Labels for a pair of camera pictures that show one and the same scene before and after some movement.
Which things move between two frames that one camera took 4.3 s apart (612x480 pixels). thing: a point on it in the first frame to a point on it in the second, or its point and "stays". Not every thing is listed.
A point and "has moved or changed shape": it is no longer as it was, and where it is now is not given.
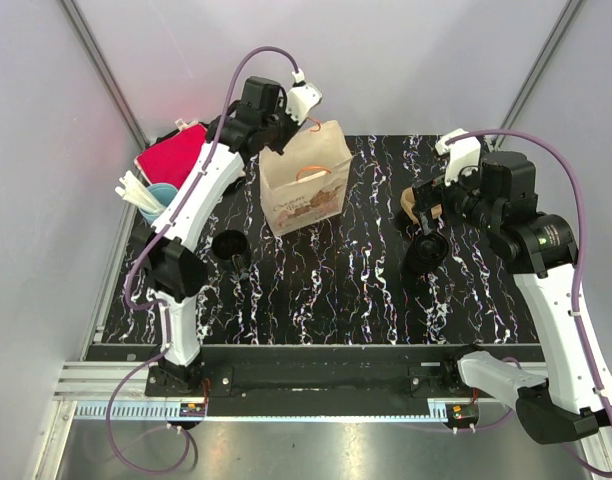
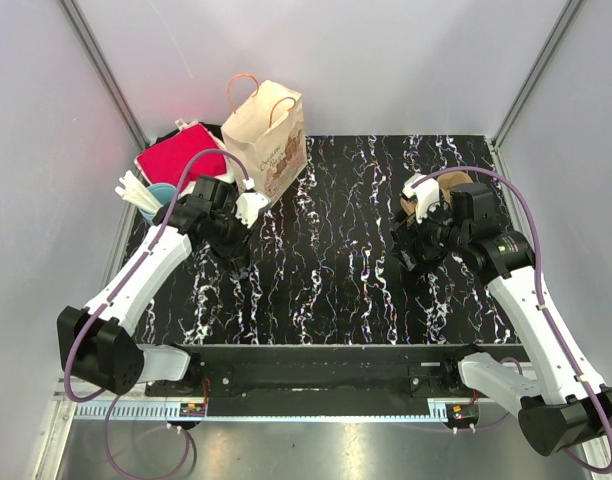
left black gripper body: (280, 127) to (227, 228)
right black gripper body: (455, 198) to (404, 231)
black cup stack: (427, 251) stays
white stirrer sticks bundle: (135, 191) stays
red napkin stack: (168, 160) stays
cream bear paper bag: (306, 184) has moved or changed shape
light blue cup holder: (162, 193) stays
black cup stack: (231, 248) stays
